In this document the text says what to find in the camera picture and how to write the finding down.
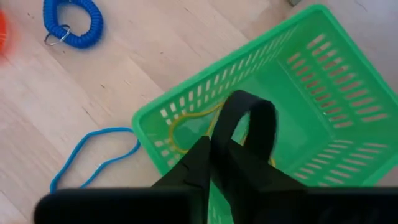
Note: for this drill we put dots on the yellow rubber band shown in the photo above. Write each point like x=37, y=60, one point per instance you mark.
x=186, y=116

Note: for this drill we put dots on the blue rubber band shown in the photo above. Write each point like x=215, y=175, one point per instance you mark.
x=77, y=146

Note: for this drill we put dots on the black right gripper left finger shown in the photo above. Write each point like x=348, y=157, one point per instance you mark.
x=192, y=171

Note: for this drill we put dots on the black wide rubber band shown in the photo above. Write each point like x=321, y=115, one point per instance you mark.
x=262, y=124

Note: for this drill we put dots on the green plastic basket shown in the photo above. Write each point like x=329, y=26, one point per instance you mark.
x=311, y=77

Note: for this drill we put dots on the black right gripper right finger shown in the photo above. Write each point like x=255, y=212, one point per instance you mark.
x=248, y=174

